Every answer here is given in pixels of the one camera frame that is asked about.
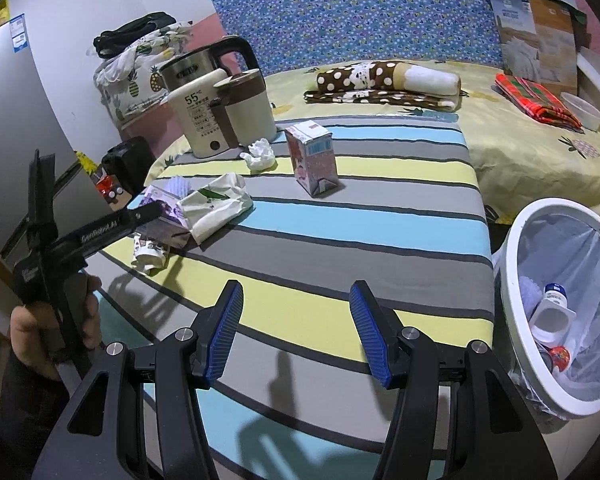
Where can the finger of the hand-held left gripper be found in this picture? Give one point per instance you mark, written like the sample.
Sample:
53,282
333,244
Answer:
145,212

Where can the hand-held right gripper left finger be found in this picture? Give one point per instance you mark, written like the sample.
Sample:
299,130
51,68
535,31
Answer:
225,330

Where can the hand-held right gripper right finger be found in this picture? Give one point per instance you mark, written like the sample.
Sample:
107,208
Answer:
367,335

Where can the lilac ribbed plastic package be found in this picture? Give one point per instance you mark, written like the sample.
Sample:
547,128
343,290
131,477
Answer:
165,215

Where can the patterned paper cup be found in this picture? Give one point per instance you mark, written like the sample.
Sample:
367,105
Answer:
150,255

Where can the white leaf print bag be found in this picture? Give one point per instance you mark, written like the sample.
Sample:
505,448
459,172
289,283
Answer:
215,205

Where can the white tissue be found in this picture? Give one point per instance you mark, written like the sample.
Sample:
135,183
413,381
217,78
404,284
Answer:
259,157

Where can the white trash bin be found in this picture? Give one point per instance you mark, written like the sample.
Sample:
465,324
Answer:
510,280

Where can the pink drink carton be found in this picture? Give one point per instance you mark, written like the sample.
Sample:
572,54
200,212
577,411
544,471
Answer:
312,160

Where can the red jelly cup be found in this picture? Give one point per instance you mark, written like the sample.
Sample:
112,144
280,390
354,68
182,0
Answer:
560,357

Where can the person's left forearm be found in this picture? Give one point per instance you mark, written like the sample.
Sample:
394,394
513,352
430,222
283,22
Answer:
20,420

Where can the person's left hand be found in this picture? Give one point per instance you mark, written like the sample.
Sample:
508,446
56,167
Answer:
30,335

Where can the small red white ornament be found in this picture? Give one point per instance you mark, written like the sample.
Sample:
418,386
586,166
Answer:
111,190

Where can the black suitcase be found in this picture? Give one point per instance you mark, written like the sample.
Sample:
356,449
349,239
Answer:
127,165

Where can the pink storage box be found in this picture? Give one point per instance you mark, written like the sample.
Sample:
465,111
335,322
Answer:
150,132

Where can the striped tablecloth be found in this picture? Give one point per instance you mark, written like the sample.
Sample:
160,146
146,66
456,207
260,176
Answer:
355,240

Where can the steel and beige electric kettle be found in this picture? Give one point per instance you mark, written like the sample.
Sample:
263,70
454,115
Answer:
200,110

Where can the pineapple print bedding bag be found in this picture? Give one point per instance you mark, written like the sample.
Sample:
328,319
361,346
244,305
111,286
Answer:
130,85

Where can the grey refrigerator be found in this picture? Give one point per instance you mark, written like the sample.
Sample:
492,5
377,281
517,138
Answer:
15,125

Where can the white brown thermos kettle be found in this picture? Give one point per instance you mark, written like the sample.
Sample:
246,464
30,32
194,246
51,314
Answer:
250,110

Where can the black bag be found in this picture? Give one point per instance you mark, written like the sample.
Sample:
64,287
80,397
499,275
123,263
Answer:
130,32

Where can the translucent bin liner bag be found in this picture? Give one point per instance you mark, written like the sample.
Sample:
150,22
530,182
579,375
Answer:
595,280

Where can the brown polka-dot folded blanket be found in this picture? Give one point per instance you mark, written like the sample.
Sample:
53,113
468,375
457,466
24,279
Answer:
380,100

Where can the yellow pineapple bedsheet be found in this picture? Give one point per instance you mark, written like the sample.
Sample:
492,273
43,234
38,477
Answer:
525,160

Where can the red plaid cloth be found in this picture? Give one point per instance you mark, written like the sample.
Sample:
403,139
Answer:
535,100

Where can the blue floral headboard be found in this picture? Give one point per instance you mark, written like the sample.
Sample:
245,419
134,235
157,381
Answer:
360,10

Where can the white plastic bowl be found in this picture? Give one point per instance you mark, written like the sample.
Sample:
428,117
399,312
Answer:
582,110

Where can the quilt packaging box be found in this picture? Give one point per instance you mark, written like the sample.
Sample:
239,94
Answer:
535,40

